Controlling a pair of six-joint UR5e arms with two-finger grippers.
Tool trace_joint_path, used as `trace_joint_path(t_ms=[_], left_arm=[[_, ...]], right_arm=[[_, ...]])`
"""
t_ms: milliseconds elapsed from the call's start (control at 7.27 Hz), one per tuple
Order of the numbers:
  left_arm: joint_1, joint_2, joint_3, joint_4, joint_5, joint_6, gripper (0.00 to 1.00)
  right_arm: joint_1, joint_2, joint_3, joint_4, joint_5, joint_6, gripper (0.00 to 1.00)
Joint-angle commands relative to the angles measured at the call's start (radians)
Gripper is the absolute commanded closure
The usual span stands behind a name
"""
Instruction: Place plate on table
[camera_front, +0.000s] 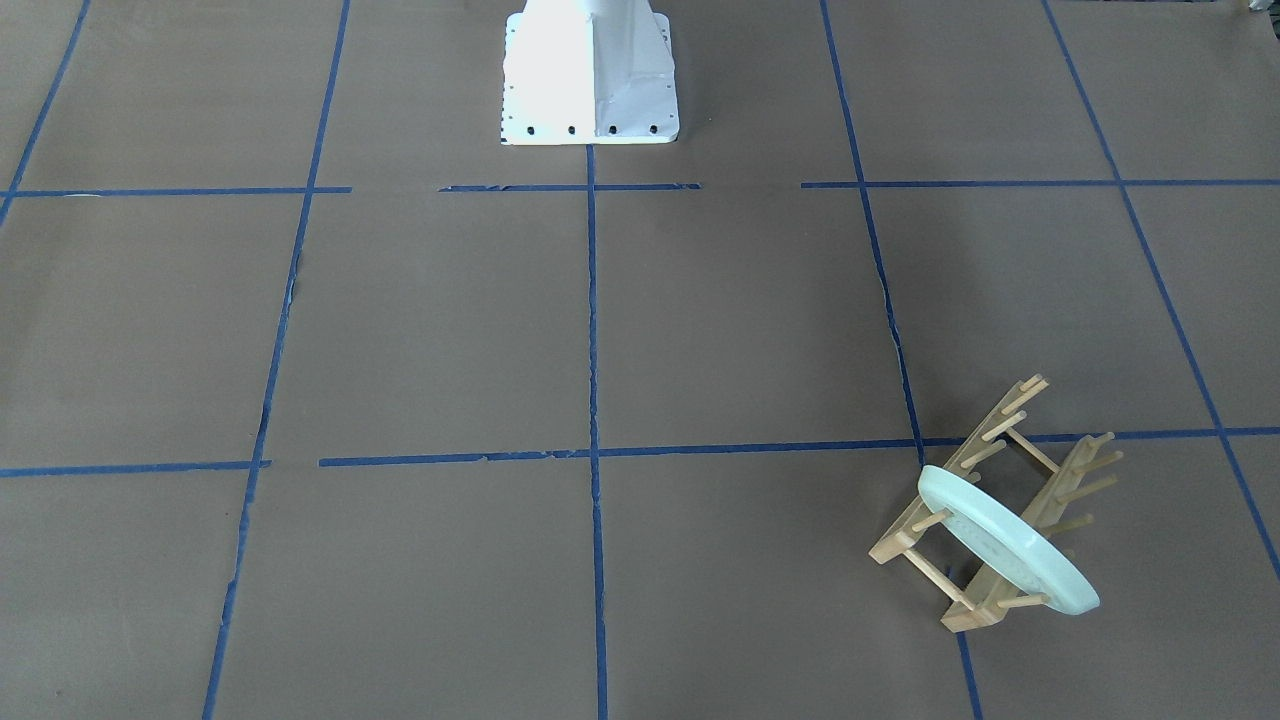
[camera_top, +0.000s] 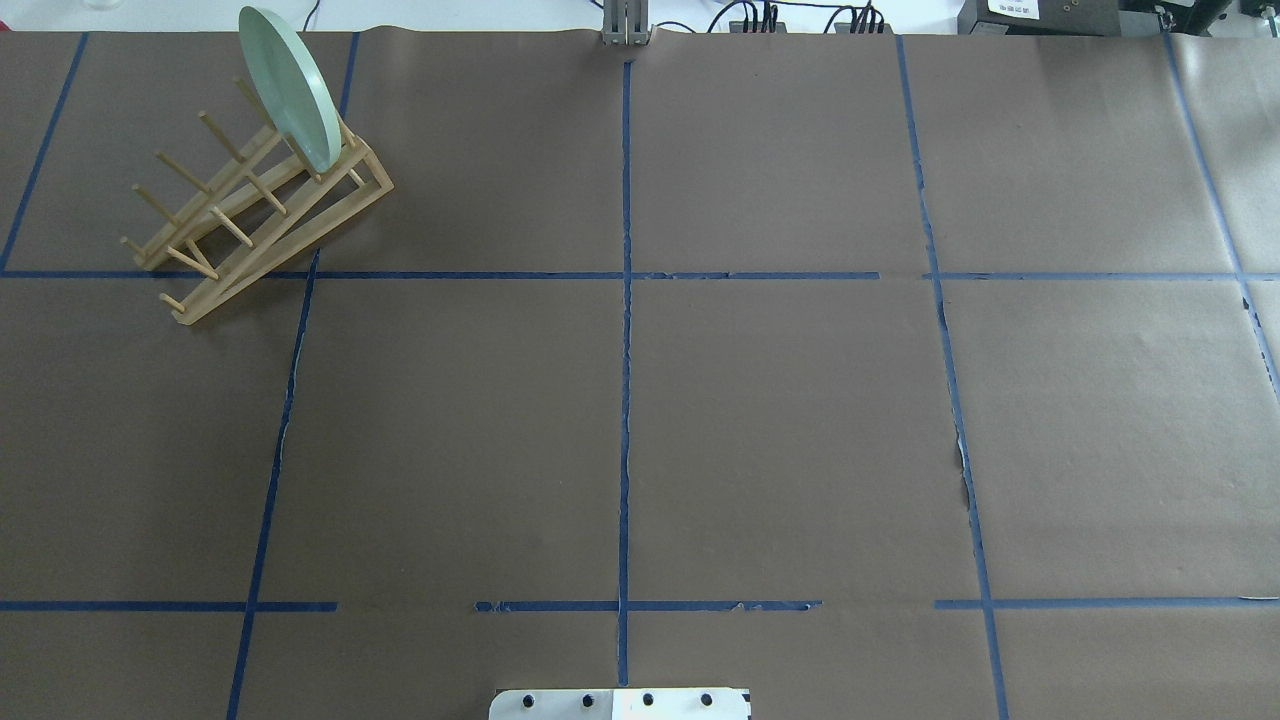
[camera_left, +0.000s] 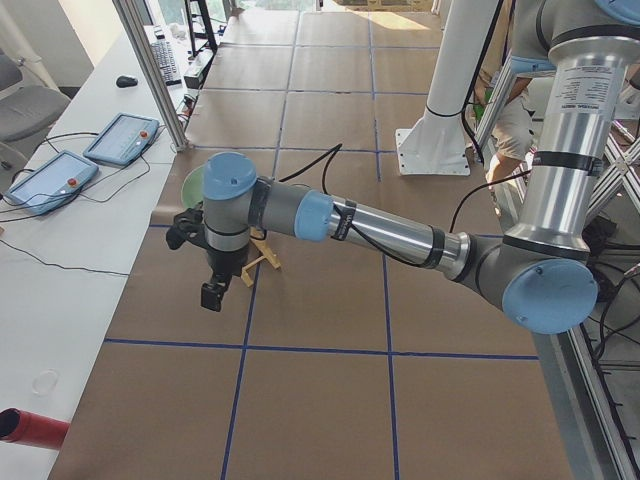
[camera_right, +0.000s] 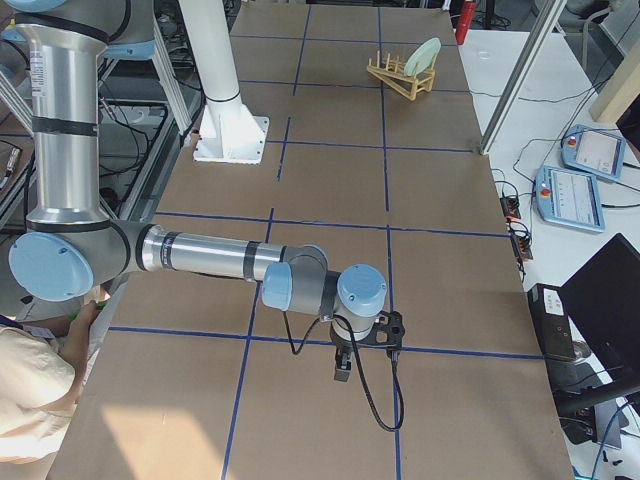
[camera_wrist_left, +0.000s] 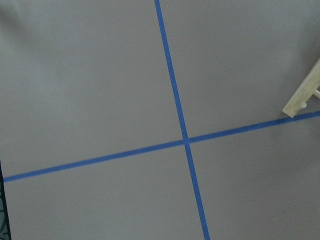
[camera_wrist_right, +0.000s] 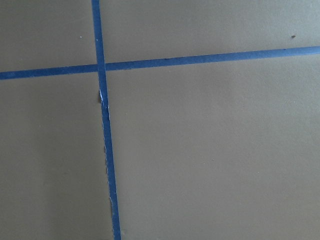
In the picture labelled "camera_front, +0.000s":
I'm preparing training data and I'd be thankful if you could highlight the wooden dish rack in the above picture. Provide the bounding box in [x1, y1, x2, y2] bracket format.
[868, 374, 1124, 633]

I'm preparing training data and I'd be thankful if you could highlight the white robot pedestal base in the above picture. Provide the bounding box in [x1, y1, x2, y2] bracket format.
[500, 1, 681, 146]

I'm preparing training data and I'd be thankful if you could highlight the light green plate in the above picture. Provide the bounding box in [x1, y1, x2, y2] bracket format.
[916, 465, 1100, 616]

